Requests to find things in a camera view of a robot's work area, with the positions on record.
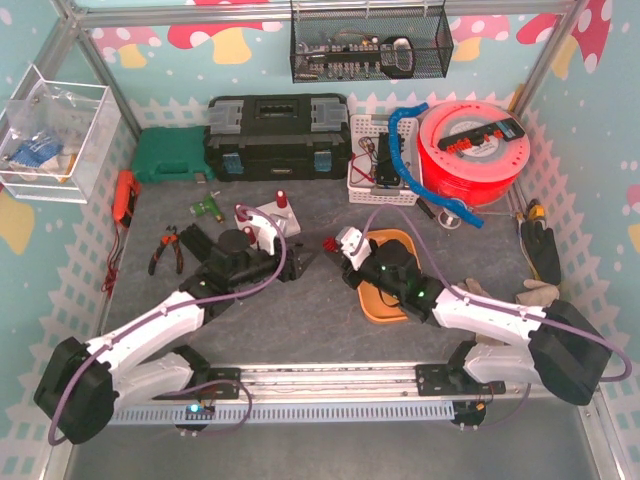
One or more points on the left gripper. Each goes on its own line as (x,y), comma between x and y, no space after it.
(289,266)

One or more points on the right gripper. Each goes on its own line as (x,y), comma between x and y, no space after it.
(347,266)

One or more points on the red cylinder bushing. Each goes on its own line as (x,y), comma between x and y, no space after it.
(250,234)

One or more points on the white peg base plate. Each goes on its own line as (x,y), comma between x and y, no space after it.
(278,210)

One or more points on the black ribbed rail block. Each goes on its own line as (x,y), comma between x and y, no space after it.
(198,243)

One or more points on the green hose nozzle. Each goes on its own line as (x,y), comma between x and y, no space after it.
(207,206)

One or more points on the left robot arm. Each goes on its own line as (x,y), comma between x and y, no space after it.
(86,382)

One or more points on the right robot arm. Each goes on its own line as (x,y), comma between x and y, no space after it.
(554,345)

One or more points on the orange plastic tray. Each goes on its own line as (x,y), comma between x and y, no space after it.
(380,310)

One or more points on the white plastic basket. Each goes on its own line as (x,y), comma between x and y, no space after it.
(366,130)

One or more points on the beige work glove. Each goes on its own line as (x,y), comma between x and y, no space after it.
(471,286)
(537,293)

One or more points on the black toolbox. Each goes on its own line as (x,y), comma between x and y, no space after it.
(278,137)

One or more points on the green tool case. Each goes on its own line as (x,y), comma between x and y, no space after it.
(171,154)

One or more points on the red filament spool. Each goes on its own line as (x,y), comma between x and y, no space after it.
(477,176)

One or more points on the orange multimeter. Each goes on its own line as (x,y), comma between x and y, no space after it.
(126,195)

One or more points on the black work glove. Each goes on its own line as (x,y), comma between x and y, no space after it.
(541,251)

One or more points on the yellow black screwdriver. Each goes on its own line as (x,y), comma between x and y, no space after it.
(534,212)

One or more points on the black terminal strip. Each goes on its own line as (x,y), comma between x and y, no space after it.
(507,129)

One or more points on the clear acrylic box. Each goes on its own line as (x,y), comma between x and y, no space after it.
(83,116)

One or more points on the blue white glove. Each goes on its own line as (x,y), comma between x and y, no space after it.
(38,152)

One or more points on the orange handled pliers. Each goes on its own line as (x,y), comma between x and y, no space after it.
(171,239)

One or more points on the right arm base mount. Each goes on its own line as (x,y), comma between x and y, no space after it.
(444,380)

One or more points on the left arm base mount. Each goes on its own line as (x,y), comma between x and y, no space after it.
(226,387)

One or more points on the grey slotted cable duct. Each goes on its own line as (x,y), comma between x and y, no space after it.
(230,414)

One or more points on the black mesh wire basket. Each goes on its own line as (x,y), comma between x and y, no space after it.
(368,43)

